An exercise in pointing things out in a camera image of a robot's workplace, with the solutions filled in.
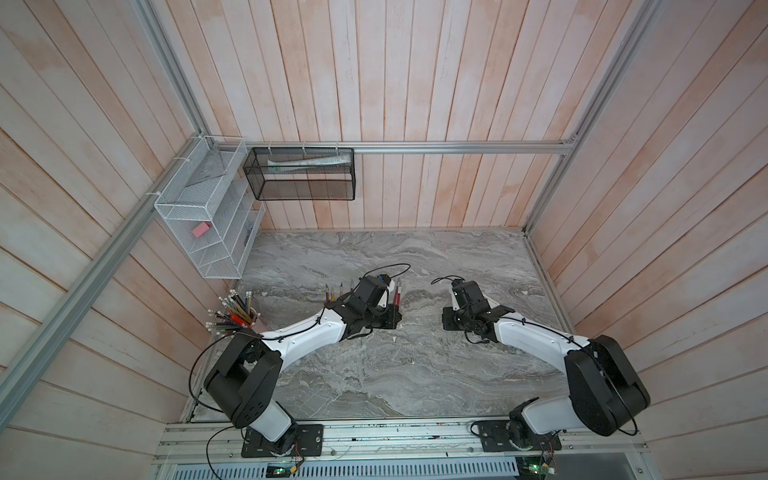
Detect black wire mesh basket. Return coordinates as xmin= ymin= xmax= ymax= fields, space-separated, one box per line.
xmin=243 ymin=146 xmax=356 ymax=201

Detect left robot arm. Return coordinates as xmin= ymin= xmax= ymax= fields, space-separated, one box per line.
xmin=203 ymin=274 xmax=402 ymax=456

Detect bundle of pencils in cup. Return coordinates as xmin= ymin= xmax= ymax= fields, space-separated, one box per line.
xmin=205 ymin=289 xmax=260 ymax=335

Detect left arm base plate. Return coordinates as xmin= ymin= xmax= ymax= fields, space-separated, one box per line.
xmin=241 ymin=424 xmax=324 ymax=459

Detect papers in black basket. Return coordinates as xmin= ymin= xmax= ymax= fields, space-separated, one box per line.
xmin=266 ymin=154 xmax=353 ymax=174

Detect pink eraser block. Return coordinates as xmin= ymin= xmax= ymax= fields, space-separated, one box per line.
xmin=191 ymin=221 xmax=212 ymax=238

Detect white wire mesh shelf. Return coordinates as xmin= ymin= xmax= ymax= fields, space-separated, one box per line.
xmin=155 ymin=135 xmax=266 ymax=280

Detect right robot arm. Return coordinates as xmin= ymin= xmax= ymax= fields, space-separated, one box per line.
xmin=442 ymin=275 xmax=651 ymax=450

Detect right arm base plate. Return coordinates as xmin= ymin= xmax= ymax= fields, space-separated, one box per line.
xmin=470 ymin=420 xmax=562 ymax=453

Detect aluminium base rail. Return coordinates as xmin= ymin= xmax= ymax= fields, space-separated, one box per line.
xmin=152 ymin=417 xmax=650 ymax=465

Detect pink pencil cup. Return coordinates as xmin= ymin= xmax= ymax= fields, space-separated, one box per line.
xmin=252 ymin=319 xmax=268 ymax=333

